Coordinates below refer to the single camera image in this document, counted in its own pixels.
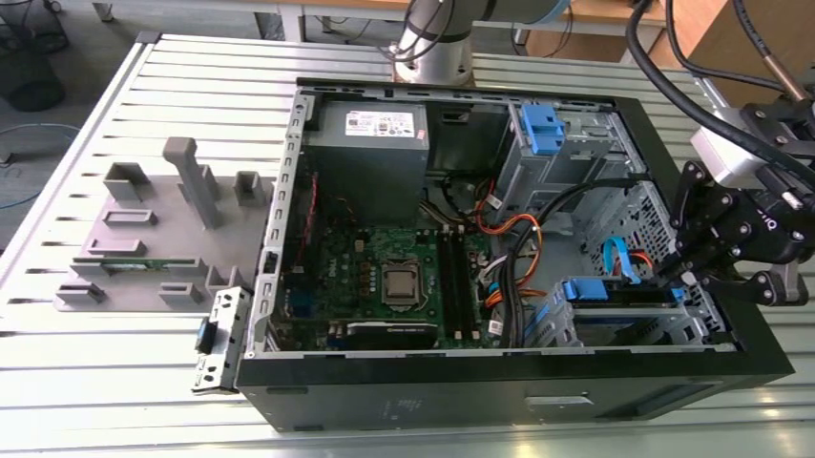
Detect orange red power wires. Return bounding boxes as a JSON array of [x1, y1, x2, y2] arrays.
[[475, 178, 549, 311]]

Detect black cable bundle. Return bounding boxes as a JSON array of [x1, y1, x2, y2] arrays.
[[495, 175, 637, 348]]

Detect black RAM slot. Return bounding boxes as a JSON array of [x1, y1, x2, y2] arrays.
[[436, 226, 461, 338], [452, 226, 480, 338]]

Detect black round bin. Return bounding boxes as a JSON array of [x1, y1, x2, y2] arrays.
[[0, 50, 67, 114]]

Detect CPU socket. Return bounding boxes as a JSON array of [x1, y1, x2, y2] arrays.
[[379, 257, 428, 314]]

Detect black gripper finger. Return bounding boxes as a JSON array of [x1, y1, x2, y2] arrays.
[[679, 264, 812, 308], [653, 159, 735, 283]]

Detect green RAM stick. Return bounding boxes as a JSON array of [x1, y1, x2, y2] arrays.
[[71, 257, 196, 274]]

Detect blue floor cable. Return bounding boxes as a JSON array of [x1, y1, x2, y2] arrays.
[[0, 122, 81, 211]]

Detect grey metal disk bay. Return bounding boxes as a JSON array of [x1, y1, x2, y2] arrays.
[[539, 276, 733, 349]]

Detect blue drive carrier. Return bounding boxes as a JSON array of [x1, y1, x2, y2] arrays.
[[519, 103, 567, 156]]

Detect black open PC case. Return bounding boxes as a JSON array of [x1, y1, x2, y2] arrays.
[[233, 75, 797, 433]]

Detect yellow black power wire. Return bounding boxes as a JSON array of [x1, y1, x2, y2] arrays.
[[417, 198, 464, 225]]

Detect black wire basket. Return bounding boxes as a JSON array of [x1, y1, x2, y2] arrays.
[[0, 0, 71, 53]]

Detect silver CPU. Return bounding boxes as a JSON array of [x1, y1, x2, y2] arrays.
[[383, 270, 421, 297]]

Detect grey power supply unit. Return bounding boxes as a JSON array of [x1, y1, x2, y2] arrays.
[[303, 99, 432, 225]]

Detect green motherboard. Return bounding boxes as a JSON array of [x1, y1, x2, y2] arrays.
[[279, 224, 505, 353]]

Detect hard disk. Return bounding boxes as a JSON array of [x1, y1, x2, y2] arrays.
[[540, 277, 688, 345]]

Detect grey parts rack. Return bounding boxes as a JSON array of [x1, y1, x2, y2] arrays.
[[53, 136, 276, 315]]

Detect grey metal drive cage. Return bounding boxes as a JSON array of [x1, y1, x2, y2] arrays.
[[493, 98, 648, 211]]

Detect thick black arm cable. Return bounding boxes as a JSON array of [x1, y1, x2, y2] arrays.
[[625, 0, 815, 176]]

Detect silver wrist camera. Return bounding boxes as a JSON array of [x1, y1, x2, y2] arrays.
[[689, 107, 771, 188]]

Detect metal expansion slot bracket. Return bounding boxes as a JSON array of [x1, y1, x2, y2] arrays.
[[189, 285, 248, 397]]

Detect wooden cabinet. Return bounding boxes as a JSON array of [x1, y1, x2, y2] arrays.
[[664, 0, 815, 96]]

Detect wooden desk white legs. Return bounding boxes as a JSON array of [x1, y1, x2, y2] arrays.
[[253, 0, 637, 64]]

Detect black graphics card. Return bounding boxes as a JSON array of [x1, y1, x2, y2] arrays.
[[347, 322, 440, 352]]

